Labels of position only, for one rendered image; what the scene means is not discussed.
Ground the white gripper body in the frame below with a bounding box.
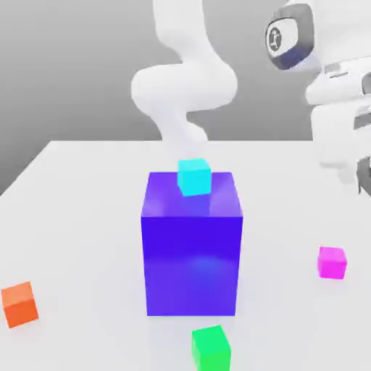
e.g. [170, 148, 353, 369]
[310, 99, 371, 175]

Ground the small magenta cube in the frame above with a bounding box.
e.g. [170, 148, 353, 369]
[316, 246, 348, 281]

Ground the small orange cube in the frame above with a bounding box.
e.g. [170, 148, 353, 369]
[0, 280, 40, 330]

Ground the large blue box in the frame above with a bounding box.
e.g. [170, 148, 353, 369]
[140, 171, 243, 317]

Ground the small green cube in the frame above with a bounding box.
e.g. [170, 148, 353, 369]
[191, 324, 233, 371]

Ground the small cyan cube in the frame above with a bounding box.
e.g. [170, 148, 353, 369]
[177, 158, 212, 198]

